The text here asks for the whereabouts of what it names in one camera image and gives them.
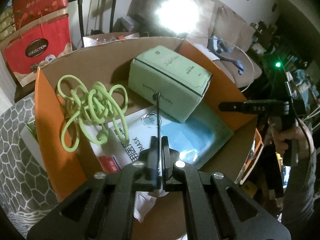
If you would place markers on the blue face mask packet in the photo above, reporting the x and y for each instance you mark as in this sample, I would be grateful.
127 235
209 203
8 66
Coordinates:
175 135

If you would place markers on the dark small box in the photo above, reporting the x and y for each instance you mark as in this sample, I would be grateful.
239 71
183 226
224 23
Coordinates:
127 25

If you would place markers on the beige sofa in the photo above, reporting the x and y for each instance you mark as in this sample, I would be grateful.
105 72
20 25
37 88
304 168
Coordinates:
225 25

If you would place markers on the cluttered dark shelf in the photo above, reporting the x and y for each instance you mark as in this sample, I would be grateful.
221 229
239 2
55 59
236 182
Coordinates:
287 42

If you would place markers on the dark wooden stand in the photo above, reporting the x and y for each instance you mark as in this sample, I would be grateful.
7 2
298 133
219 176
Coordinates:
22 92

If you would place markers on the bright lamp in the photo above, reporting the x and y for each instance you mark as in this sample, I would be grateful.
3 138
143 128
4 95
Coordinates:
177 10

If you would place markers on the red gift bag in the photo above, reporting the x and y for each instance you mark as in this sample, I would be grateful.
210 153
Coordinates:
50 35

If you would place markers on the black speaker stand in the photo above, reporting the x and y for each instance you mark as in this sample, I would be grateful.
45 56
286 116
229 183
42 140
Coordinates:
81 22
112 12

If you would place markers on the orange cardboard box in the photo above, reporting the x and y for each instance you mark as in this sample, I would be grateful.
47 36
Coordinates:
63 167

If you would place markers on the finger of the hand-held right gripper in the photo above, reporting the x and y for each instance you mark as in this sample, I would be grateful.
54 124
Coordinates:
250 107

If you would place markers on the white plastic bag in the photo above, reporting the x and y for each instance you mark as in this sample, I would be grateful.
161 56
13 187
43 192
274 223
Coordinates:
145 205

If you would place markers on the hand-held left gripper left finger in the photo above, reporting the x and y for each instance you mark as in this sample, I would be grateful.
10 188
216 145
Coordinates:
150 160

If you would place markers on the person's right hand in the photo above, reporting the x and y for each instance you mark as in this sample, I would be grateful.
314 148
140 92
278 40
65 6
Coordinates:
305 140

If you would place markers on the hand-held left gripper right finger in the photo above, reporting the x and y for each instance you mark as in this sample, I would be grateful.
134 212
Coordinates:
170 160

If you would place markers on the red gold patterned gift box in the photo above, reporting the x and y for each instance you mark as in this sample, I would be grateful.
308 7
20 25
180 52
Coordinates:
37 0

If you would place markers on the pale green carton box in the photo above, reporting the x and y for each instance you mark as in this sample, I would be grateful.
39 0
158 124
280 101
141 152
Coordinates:
162 80

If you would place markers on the white sheer curtain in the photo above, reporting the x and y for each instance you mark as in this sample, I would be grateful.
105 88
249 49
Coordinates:
5 97

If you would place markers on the person's right forearm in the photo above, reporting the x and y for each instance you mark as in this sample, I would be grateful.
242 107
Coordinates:
300 192

